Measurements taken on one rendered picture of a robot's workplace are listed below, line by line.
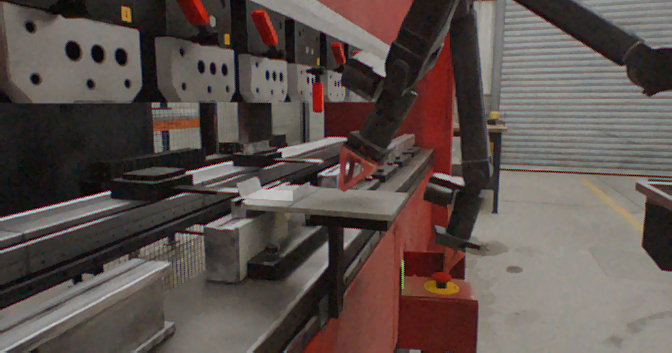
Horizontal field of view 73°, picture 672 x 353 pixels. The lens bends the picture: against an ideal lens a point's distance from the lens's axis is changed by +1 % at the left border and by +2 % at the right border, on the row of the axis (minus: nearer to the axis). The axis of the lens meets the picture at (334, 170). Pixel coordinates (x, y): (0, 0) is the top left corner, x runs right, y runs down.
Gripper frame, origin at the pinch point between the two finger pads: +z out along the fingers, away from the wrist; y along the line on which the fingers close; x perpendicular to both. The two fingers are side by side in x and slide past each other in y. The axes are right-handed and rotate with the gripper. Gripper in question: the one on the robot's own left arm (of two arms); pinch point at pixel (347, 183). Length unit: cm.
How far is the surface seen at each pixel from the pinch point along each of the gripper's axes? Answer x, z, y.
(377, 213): 7.8, -0.8, 7.5
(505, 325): 84, 69, -166
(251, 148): -18.9, 4.0, 1.3
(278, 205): -7.3, 7.8, 7.3
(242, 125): -21.2, 0.2, 4.1
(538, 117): 100, -49, -737
